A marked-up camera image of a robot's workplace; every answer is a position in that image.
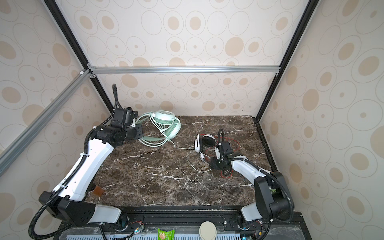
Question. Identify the black corner frame post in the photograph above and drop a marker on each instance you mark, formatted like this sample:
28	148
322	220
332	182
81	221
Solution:
63	25
299	32

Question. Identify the silver aluminium rail back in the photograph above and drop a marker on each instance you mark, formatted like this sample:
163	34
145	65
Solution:
185	70

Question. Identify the brown small object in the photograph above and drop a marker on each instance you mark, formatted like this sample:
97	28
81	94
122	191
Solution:
98	191

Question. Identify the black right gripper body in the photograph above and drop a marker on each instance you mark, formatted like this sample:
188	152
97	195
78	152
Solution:
217	164

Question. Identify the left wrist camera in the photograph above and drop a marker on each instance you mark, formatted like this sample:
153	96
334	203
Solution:
123	118

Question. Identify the white round cap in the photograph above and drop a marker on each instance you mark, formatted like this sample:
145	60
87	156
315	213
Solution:
207	231

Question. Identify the white black red-cable headphones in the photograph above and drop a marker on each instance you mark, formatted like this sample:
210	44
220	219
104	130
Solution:
210	142

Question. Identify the mint green headphones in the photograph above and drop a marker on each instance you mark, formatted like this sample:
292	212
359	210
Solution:
166	123

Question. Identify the green snack packet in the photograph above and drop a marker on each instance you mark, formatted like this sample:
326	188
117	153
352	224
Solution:
166	235

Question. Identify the black corner frame post right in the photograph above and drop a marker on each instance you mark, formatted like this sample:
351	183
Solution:
299	32

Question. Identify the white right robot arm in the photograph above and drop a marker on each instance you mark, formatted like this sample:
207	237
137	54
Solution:
273	200

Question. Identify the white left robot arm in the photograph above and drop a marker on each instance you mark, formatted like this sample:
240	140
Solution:
66	201

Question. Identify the silver aluminium rail left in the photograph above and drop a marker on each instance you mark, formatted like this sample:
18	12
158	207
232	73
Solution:
26	137

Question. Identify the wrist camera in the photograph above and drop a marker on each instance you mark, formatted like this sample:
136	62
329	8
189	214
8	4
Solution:
218	154
123	118

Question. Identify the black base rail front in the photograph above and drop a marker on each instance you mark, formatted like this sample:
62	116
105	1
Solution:
185	221

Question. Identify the black corner frame post left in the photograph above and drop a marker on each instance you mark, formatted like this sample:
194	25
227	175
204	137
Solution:
63	25

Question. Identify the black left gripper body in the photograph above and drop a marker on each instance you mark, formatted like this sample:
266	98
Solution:
135	132

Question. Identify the silver aluminium rail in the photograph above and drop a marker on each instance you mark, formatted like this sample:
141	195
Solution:
185	70
26	137

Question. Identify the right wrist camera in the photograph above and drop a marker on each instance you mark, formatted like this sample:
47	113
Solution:
218	154

